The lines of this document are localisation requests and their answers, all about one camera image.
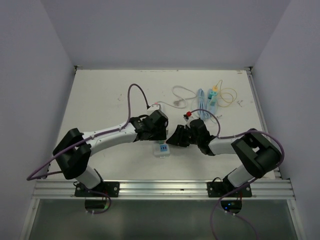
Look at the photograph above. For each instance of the teal plug with cable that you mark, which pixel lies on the teal plug with cable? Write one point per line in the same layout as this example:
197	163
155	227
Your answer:
212	103

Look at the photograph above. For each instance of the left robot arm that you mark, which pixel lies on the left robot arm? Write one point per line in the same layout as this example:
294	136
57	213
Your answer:
73	152

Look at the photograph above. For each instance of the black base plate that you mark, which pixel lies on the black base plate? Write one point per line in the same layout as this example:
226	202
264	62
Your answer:
218	187
110	188

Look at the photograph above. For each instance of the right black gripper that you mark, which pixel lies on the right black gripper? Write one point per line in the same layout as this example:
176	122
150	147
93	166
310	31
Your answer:
177	138

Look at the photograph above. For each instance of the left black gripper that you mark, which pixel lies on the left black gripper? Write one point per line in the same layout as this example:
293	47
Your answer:
161	134

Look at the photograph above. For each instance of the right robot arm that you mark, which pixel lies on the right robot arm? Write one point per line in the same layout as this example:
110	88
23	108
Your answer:
257	154

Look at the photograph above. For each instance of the aluminium front rail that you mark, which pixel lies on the aluminium front rail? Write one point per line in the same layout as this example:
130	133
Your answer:
264	189

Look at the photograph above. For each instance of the white power strip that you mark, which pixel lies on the white power strip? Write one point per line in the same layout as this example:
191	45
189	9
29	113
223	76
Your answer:
161	150

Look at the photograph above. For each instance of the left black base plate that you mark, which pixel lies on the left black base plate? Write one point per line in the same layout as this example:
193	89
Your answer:
110	188

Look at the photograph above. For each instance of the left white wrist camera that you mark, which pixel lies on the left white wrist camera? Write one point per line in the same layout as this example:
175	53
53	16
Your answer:
154	107

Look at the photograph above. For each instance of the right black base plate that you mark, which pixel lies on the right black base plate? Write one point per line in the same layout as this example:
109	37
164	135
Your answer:
218	187

